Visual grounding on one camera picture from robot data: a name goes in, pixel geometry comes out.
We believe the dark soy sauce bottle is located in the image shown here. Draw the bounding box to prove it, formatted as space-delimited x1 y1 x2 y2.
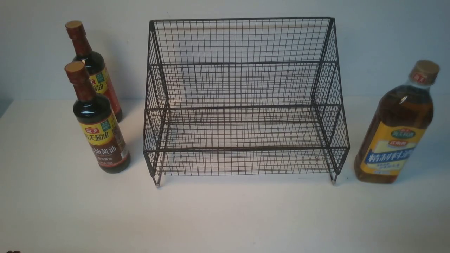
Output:
64 61 131 174

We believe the light soy sauce bottle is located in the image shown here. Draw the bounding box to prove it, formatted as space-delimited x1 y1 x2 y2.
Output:
65 20 123 122

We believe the yellow-label cooking wine bottle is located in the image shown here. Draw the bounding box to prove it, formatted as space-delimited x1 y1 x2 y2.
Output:
354 60 440 184

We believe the black wire mesh shelf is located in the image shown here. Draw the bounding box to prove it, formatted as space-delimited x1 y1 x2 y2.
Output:
143 17 350 187

